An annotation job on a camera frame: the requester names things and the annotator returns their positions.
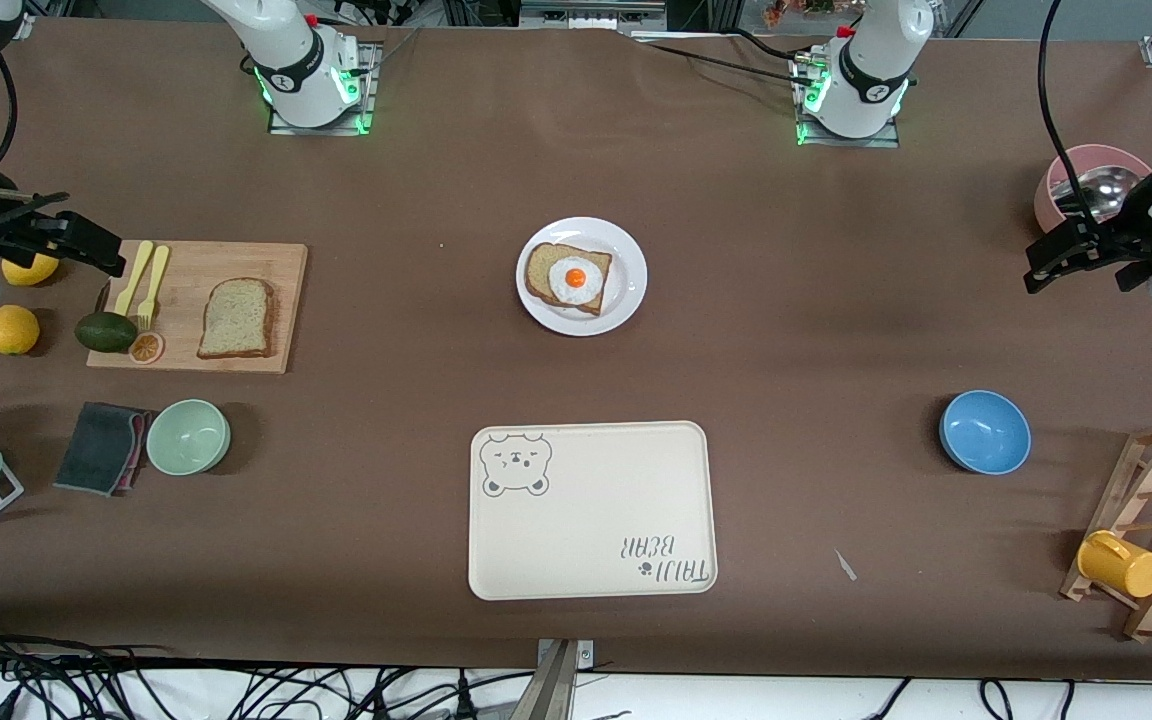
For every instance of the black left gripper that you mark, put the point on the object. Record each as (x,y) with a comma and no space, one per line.
(1123,226)

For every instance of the plain seeded bread slice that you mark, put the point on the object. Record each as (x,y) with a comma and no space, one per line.
(236,320)

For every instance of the round white plate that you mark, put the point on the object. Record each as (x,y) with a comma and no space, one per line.
(626,290)

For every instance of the toast slice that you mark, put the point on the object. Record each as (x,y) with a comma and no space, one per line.
(539,270)

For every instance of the fried egg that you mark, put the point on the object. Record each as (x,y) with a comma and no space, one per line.
(576,277)

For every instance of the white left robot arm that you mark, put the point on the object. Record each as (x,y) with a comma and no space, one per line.
(871,70)

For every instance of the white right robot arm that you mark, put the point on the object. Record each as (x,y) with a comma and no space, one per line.
(296,70)

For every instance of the yellow lemon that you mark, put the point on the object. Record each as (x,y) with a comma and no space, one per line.
(31,272)

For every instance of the large metal spoon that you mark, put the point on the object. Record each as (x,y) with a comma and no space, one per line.
(1111,185)

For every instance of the yellow plastic knife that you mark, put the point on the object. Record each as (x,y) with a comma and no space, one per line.
(133,278)

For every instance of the round yellow citrus fruit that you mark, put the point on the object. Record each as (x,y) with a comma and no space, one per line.
(12,330)

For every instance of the dark green avocado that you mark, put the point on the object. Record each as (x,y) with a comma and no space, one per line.
(106,332)

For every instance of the yellow plastic fork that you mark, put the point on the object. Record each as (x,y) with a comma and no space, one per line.
(156,275)

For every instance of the pink bowl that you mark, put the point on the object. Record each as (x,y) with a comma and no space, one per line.
(1101,155)

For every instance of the wooden cutting board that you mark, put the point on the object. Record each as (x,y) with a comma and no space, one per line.
(186,270)

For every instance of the orange fruit slice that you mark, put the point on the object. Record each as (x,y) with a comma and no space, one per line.
(146,348)

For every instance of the blue bowl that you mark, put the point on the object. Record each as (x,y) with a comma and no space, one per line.
(986,432)

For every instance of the grey folded cloth pink lining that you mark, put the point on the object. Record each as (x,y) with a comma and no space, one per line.
(96,450)

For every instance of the pale green bowl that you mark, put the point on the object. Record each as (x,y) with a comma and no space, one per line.
(188,438)

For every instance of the wooden peg drying rack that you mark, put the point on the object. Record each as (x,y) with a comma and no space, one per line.
(1111,500)

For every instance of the yellow plastic mug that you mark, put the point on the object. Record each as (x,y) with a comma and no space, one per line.
(1126,570)

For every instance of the small white tape scrap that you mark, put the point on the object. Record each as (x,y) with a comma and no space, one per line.
(844,565)

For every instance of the grey metal background box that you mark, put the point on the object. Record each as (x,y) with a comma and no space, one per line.
(586,15)

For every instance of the cream bear print tray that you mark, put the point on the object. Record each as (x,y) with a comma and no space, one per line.
(586,520)

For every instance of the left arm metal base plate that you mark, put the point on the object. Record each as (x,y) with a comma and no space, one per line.
(886,140)

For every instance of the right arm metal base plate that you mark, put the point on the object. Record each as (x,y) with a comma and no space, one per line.
(370,100)

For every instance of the grey metal camera mount bracket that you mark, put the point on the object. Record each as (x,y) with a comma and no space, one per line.
(564,655)

